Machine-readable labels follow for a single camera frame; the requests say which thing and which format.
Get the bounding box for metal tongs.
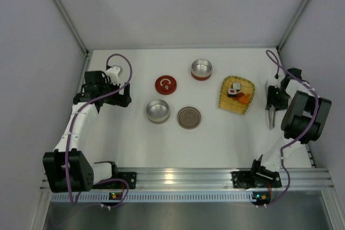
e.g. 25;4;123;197
265;81;275;130

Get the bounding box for orange carrot piece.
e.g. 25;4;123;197
238;94;251;104

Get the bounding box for sushi roll white centre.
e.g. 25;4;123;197
232;82;241;91

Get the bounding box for sushi roll red centre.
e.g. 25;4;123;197
227;88;237;97

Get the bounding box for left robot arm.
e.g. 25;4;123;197
43;66;132;193

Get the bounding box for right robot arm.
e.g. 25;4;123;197
251;68;332;186

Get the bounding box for beige-banded steel bowl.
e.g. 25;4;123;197
146;99;170;123

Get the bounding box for red round lid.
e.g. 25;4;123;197
155;75;177;95

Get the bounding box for bamboo tray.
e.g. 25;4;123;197
218;76;256;115

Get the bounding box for brown round lid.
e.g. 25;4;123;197
177;107;202;130

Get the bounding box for red-banded steel bowl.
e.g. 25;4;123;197
191;59;212;81

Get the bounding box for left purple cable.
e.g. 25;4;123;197
66;53;133;207

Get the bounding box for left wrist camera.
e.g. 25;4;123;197
105;66;123;85

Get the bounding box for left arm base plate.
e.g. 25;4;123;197
88;171;138;190

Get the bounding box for aluminium mounting rail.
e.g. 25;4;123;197
118;168;334;191

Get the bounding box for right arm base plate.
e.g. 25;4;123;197
231;170;282;189

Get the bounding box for slotted cable duct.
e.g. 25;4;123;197
50;191;270;203

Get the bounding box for right frame post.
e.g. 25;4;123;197
276;0;311;53

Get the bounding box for frame post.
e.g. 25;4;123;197
52;0;89;56
276;0;311;53

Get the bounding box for left frame post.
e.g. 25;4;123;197
52;0;89;56

